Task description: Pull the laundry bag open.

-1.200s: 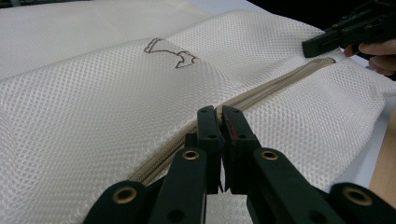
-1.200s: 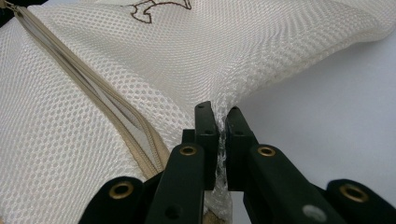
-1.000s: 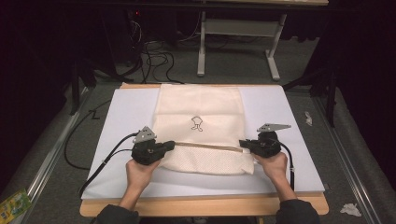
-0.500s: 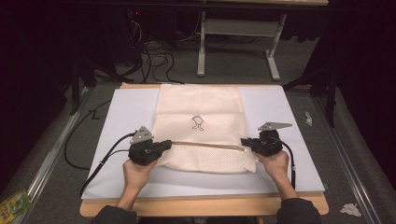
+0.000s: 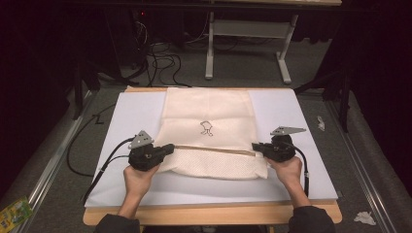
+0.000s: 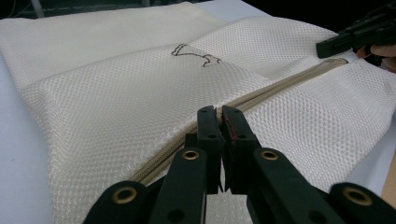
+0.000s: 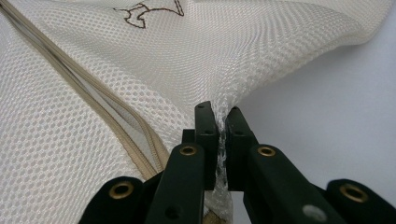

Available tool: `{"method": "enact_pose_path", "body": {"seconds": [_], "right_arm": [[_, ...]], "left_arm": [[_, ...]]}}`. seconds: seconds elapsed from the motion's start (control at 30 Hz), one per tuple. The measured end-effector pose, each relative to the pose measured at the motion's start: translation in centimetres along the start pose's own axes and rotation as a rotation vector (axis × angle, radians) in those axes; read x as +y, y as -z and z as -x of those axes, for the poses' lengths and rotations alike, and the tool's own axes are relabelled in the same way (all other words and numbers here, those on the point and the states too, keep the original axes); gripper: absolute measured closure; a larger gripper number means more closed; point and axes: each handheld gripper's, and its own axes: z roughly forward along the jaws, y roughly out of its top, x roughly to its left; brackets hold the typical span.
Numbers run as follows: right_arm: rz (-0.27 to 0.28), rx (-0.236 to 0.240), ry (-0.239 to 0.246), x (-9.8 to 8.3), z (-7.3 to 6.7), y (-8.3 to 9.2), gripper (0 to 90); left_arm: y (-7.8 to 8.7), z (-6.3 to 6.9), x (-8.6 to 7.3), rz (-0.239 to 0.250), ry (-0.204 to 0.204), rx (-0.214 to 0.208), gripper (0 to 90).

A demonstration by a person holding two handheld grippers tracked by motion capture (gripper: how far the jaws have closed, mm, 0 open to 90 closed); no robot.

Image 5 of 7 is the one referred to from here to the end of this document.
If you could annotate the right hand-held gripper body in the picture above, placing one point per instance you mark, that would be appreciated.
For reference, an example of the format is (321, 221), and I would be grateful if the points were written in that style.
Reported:
(280, 152)

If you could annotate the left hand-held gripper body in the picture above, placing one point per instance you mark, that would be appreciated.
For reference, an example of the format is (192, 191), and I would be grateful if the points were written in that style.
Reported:
(144, 158)

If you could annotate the cream mesh laundry bag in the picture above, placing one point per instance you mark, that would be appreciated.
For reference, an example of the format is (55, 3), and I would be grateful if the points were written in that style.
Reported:
(207, 106)

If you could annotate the person's right hand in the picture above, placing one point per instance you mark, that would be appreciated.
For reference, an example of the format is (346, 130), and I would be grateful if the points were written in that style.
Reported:
(286, 173)

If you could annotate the person's left hand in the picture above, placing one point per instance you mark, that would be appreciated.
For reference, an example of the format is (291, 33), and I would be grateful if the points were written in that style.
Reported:
(139, 183)

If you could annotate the small crumpled white tissue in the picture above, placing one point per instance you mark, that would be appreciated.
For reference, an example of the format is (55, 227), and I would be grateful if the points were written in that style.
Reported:
(321, 123)

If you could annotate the white table mat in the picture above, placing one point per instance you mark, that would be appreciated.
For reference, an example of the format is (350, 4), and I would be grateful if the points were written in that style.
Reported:
(129, 110)

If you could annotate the wooden table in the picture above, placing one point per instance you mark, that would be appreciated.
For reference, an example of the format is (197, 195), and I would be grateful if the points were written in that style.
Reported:
(210, 215)

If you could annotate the black stand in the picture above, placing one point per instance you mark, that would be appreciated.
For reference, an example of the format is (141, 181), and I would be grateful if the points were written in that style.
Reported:
(343, 97)
(77, 87)

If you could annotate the large crumpled white tissue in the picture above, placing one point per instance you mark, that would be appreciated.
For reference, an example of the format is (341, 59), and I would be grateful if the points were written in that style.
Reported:
(365, 218)

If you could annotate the green packet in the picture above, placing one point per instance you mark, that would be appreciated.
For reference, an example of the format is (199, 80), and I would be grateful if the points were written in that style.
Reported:
(14, 215)

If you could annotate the metal floor rail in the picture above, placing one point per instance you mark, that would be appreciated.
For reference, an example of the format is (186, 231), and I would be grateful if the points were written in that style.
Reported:
(51, 163)
(359, 165)

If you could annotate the white desk frame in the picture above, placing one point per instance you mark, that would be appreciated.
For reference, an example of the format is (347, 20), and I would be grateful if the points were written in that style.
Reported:
(249, 29)

